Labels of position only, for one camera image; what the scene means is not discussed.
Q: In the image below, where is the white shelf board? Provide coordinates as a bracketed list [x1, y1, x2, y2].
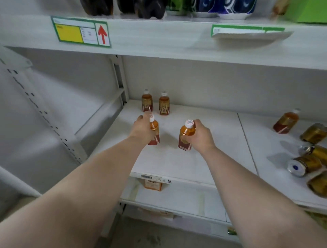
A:
[238, 112, 327, 213]
[0, 14, 327, 71]
[88, 99, 258, 188]
[120, 176, 231, 226]

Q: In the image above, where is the dark drink bottle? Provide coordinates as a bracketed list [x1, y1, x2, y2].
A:
[117, 0, 166, 19]
[80, 0, 114, 16]

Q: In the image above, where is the person's right hand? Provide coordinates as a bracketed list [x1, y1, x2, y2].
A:
[190, 119, 216, 154]

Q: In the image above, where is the yellow shelf label red arrow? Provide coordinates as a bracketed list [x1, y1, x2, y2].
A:
[51, 16, 111, 48]

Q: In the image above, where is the green bowl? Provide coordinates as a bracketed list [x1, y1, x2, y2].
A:
[166, 0, 196, 16]

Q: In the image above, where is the blue patterned bowl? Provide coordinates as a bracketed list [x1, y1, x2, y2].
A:
[218, 0, 257, 20]
[192, 0, 225, 18]

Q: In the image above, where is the green box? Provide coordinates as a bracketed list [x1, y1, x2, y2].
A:
[284, 0, 327, 24]

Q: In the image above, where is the white perforated shelf upright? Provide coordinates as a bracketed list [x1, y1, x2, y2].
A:
[0, 46, 88, 164]

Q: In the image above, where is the small amber tea bottle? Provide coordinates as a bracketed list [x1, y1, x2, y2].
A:
[142, 89, 154, 112]
[148, 115, 160, 146]
[273, 108, 301, 134]
[178, 119, 196, 151]
[159, 92, 170, 116]

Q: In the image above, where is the white slotted shelf post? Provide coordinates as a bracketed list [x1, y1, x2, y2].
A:
[108, 54, 130, 106]

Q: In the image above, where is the gold drink can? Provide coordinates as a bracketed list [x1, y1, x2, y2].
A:
[307, 171, 327, 198]
[287, 154, 323, 177]
[299, 143, 327, 166]
[300, 123, 327, 144]

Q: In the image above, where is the green white shelf label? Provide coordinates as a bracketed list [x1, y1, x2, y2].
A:
[211, 24, 294, 40]

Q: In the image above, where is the person's left forearm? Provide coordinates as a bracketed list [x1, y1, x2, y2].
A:
[0, 135, 149, 248]

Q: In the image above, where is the barcode price strip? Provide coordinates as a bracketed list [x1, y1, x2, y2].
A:
[141, 174, 173, 184]

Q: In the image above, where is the person's right forearm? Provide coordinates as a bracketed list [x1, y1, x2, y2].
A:
[196, 145, 327, 248]

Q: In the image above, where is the brown packet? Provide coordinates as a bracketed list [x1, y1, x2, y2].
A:
[271, 0, 290, 16]

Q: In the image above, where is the orange packet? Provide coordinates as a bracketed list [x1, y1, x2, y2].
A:
[144, 179, 163, 192]

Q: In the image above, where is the person's left hand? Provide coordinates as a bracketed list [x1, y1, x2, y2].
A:
[128, 111, 154, 145]

